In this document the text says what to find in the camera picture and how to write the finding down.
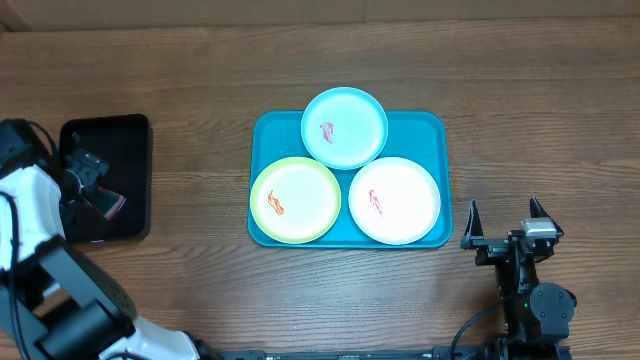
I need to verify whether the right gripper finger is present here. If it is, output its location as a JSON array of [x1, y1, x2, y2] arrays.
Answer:
[[460, 199, 484, 250], [528, 196, 564, 238]]

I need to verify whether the green and pink sponge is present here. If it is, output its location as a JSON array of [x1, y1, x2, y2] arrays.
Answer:
[[89, 187, 126, 220]]

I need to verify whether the yellow green plate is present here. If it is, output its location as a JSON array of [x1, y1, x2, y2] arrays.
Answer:
[[249, 157, 341, 245]]

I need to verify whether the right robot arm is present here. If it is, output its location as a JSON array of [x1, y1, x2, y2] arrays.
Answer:
[[450, 197, 577, 359]]

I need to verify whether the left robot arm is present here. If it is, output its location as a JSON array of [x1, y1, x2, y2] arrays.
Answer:
[[1, 119, 223, 359]]

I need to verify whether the teal plastic serving tray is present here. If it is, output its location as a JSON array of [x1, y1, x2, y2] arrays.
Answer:
[[249, 110, 454, 250]]

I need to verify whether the black rectangular plastic bin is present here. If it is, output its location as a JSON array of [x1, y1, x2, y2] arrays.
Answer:
[[59, 114, 152, 243]]

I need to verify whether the white plate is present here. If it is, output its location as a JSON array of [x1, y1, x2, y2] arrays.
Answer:
[[348, 157, 441, 245]]

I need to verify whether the light blue plate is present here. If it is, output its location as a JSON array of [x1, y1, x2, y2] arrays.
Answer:
[[301, 87, 388, 170]]

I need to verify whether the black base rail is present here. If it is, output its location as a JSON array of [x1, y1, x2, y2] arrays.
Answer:
[[219, 344, 573, 360]]

